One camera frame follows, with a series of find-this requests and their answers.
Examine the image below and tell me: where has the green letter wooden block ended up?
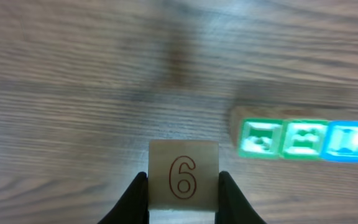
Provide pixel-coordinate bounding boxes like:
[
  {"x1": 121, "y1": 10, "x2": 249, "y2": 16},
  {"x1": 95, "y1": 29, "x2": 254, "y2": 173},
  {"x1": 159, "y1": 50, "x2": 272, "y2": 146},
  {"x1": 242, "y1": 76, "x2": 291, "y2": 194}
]
[{"x1": 229, "y1": 106, "x2": 284, "y2": 159}]

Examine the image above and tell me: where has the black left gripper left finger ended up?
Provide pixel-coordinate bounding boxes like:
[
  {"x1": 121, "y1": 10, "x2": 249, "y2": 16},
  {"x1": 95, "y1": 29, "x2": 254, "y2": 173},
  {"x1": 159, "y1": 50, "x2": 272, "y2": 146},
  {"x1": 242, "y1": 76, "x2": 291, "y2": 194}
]
[{"x1": 98, "y1": 172, "x2": 149, "y2": 224}]

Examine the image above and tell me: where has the blue L wooden block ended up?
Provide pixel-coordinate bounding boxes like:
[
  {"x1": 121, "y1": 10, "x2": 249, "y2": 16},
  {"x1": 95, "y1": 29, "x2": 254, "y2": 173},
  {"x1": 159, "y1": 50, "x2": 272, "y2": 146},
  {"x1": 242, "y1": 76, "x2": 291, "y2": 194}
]
[{"x1": 321, "y1": 121, "x2": 358, "y2": 163}]

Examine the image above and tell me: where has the white wooden block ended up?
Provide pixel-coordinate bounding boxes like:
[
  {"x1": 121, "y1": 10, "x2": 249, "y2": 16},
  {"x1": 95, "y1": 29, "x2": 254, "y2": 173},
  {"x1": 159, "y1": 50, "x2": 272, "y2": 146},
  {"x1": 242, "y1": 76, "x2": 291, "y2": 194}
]
[{"x1": 147, "y1": 139, "x2": 219, "y2": 212}]

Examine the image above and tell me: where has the green B wooden block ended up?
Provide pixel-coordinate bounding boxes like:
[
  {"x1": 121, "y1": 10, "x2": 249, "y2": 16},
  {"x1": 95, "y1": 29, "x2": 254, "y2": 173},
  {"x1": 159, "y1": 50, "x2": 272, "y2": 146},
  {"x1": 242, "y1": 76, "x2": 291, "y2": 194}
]
[{"x1": 279, "y1": 107, "x2": 330, "y2": 160}]

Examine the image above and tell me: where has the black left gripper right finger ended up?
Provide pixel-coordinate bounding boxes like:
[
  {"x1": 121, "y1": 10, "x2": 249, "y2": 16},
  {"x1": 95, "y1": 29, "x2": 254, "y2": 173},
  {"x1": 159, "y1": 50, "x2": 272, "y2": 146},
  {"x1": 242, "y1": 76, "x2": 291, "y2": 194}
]
[{"x1": 214, "y1": 171, "x2": 266, "y2": 224}]

